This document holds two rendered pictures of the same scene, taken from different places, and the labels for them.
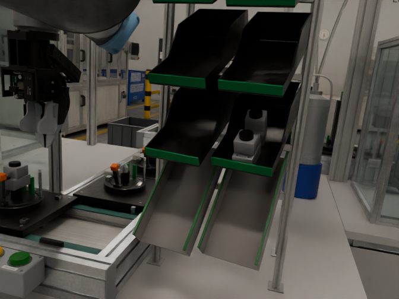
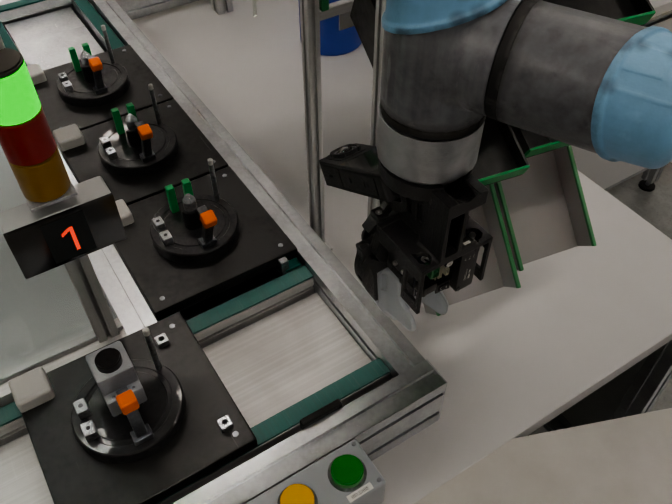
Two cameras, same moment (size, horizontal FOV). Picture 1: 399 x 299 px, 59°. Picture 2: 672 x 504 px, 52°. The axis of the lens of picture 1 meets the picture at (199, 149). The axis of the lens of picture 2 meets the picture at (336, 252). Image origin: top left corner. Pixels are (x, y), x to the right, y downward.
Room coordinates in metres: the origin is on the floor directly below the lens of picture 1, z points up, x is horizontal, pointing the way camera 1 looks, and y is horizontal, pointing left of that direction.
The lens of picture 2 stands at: (0.41, 0.63, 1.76)
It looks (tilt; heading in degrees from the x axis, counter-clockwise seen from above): 47 degrees down; 315
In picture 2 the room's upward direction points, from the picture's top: straight up
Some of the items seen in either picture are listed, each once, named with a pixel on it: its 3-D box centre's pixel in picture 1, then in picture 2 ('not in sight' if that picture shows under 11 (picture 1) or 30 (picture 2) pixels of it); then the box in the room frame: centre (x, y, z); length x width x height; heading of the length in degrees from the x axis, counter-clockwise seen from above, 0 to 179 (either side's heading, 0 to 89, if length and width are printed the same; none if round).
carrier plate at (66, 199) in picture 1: (16, 207); (132, 416); (0.91, 0.50, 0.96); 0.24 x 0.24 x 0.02; 77
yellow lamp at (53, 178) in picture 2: not in sight; (39, 170); (1.02, 0.46, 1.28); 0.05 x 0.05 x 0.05
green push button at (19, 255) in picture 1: (19, 260); (347, 472); (0.66, 0.36, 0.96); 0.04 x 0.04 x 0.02
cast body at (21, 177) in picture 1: (18, 173); (111, 368); (0.92, 0.50, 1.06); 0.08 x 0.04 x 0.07; 167
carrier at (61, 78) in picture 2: not in sight; (89, 68); (1.59, 0.13, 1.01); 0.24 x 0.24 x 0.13; 77
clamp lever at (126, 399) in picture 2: (3, 186); (131, 410); (0.87, 0.51, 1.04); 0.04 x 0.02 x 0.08; 167
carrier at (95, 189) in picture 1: (125, 175); (191, 212); (1.12, 0.24, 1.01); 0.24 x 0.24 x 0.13; 77
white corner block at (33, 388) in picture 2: not in sight; (33, 392); (1.03, 0.57, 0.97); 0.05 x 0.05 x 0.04; 77
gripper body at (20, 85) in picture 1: (35, 66); (425, 220); (0.63, 0.30, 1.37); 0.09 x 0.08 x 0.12; 167
